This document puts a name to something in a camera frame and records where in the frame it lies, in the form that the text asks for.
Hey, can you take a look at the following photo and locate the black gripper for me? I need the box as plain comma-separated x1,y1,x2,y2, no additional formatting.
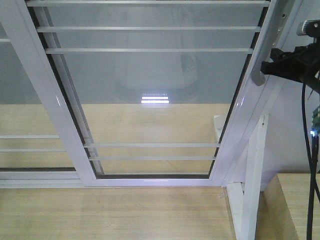
260,43,320,87

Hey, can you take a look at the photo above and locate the grey metal door handle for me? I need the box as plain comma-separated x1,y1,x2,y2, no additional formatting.
249,0,294,86

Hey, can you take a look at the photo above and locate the white framed sliding glass door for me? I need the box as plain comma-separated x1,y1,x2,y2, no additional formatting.
0,0,270,187

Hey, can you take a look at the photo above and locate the light wooden box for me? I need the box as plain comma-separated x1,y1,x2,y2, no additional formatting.
255,173,310,240

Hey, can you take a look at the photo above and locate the light wooden floor platform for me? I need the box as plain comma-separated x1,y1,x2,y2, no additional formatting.
0,103,234,240

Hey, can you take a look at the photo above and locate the white framed fixed glass panel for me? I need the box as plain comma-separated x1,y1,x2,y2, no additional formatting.
0,28,82,187

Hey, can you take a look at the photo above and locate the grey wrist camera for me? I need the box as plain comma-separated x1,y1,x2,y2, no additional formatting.
296,19,320,38

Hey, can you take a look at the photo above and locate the white triangular support bracket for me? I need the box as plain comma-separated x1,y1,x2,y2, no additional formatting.
221,115,269,240

